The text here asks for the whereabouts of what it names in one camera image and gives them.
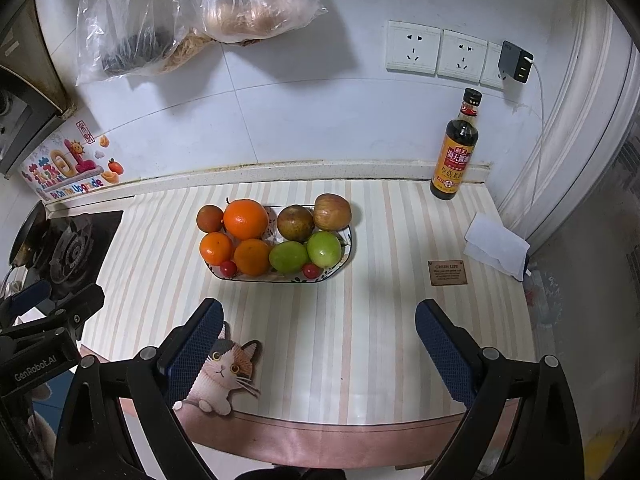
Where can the black gas stove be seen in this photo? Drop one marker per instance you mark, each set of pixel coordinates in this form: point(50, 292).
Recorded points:
point(75, 250)

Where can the metal range hood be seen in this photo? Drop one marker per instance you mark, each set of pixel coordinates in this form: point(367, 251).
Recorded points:
point(20, 120)

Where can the dark red round fruit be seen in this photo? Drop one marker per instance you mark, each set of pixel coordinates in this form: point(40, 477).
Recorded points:
point(209, 218)

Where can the clear plastic bag pale contents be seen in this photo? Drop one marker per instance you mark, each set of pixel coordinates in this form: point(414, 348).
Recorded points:
point(250, 5)

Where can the brownish red green apple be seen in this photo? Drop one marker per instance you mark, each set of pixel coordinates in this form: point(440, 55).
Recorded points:
point(295, 222)

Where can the dark frying pan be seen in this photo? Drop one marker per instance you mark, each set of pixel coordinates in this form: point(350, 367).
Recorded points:
point(27, 232)

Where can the small tangerine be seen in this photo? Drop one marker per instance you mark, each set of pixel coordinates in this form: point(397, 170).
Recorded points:
point(216, 248)
point(252, 257)

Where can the black plug-in charger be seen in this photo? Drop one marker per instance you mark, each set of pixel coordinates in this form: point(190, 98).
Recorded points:
point(515, 62)

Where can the clear plastic bag dark contents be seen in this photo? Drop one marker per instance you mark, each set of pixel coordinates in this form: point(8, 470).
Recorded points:
point(125, 35)

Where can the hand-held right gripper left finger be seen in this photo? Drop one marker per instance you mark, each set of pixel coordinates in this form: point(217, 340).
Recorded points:
point(200, 345)

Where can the white floral print plate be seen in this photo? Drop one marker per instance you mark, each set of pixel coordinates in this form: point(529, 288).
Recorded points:
point(270, 278)

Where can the white wall socket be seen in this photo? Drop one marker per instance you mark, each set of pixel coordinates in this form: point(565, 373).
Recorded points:
point(412, 46)
point(490, 67)
point(462, 55)

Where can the large orange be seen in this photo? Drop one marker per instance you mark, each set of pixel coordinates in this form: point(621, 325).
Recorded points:
point(245, 219)

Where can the dark sauce bottle yellow label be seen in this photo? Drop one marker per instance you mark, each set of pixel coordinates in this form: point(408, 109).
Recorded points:
point(455, 160)

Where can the white folded cloth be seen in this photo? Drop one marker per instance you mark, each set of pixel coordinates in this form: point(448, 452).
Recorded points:
point(495, 245)

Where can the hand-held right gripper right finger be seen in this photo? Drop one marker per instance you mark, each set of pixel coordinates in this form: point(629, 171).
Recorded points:
point(442, 350)

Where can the colourful wall sticker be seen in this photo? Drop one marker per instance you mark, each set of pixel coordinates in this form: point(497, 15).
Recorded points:
point(65, 165)

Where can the cherry tomato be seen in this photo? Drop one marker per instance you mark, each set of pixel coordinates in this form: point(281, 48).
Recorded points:
point(312, 271)
point(229, 268)

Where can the brown printed label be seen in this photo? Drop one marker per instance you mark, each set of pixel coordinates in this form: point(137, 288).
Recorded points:
point(447, 272)

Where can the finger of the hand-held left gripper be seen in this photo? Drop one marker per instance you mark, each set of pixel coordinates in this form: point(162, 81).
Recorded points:
point(80, 302)
point(30, 295)

